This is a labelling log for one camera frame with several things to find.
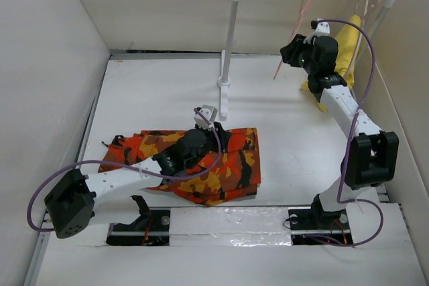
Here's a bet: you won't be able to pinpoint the pink wire hanger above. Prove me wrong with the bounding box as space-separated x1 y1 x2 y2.
273 0 314 81

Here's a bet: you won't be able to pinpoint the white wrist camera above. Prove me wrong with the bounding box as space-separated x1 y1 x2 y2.
194 105 218 130
304 20 330 44

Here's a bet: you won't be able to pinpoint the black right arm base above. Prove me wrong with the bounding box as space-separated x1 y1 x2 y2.
283 198 353 246

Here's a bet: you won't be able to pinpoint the yellow garment on hanger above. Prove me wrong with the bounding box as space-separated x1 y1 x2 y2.
300 13 365 115

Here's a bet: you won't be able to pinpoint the beige hanger holding garment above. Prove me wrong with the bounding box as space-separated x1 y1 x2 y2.
345 0 386 79

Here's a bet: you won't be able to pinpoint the orange camouflage trousers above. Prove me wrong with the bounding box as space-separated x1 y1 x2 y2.
103 128 261 206

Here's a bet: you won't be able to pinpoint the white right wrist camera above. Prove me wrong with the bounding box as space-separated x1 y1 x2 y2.
304 20 330 44

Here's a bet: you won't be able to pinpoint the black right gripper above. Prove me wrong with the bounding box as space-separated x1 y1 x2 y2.
280 34 318 75

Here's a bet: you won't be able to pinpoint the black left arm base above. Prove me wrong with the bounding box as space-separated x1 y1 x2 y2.
106 196 171 246

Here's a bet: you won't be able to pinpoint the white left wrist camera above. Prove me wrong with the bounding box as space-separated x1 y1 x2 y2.
194 105 218 130

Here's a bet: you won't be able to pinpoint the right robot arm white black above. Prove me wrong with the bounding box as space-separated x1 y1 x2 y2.
280 34 399 228

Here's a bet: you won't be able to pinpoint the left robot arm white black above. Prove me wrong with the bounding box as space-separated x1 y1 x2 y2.
44 122 232 239

